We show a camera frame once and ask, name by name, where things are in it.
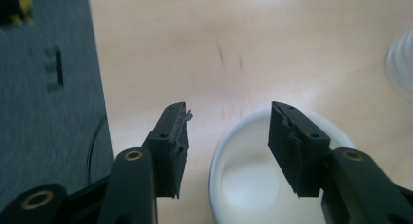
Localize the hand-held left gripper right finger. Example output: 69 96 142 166
267 100 332 199

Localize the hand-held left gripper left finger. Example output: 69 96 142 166
141 101 194 200

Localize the white bowl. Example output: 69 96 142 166
208 104 357 224

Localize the stack of white paper cups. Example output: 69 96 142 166
384 28 413 101

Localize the black yellow striped stand base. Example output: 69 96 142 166
0 0 35 27

